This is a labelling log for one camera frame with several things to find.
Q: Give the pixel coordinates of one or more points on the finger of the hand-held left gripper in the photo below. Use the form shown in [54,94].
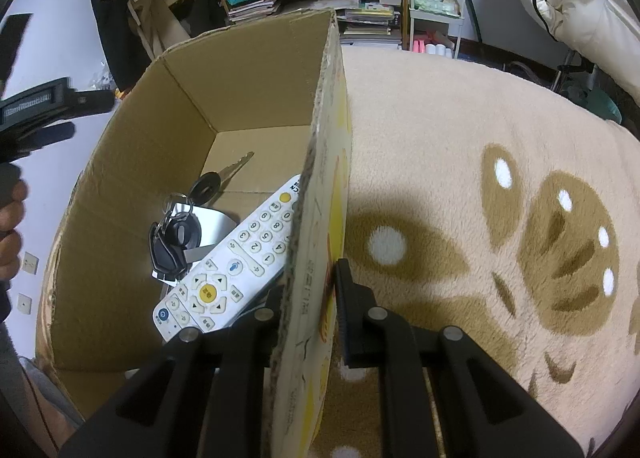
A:
[15,43]
[50,135]

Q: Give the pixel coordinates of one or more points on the beige butterfly print blanket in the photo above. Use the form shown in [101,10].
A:
[450,163]

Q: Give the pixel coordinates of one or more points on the black key fob bunch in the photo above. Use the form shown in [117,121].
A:
[167,253]

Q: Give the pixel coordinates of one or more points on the white wall socket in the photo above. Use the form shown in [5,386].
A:
[24,304]
[31,263]

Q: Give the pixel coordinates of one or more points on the white remote control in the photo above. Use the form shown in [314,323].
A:
[235,263]

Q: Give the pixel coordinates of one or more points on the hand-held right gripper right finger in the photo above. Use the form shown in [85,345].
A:
[352,318]

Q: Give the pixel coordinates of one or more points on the pile of books and magazines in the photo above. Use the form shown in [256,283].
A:
[365,13]

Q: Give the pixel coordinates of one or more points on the dark green container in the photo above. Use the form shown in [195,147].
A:
[602,105]

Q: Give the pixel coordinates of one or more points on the beige trench coat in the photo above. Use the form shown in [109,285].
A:
[170,23]

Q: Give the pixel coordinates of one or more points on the pale green packet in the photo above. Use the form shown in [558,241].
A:
[435,5]

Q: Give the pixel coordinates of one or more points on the person's left forearm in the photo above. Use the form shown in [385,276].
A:
[4,303]

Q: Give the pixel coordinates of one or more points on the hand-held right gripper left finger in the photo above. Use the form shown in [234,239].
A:
[260,318]

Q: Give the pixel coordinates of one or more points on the person's left hand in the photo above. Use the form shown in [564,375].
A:
[10,248]

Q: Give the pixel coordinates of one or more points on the black head silver key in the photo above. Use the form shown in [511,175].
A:
[205,185]

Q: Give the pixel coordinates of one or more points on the stack of old books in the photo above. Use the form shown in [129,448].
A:
[250,10]

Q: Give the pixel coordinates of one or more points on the white power adapter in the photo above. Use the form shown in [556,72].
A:
[215,225]

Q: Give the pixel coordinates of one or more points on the white bottle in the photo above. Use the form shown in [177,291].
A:
[440,51]

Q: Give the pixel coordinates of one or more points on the cardboard box with yellow print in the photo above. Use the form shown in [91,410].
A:
[165,138]

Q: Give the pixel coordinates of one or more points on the black hanging coat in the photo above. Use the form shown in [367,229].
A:
[115,38]

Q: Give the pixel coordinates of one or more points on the pink bottle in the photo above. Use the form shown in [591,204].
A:
[420,45]

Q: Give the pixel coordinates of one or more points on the person's grey clothing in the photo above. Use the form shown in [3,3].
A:
[35,398]

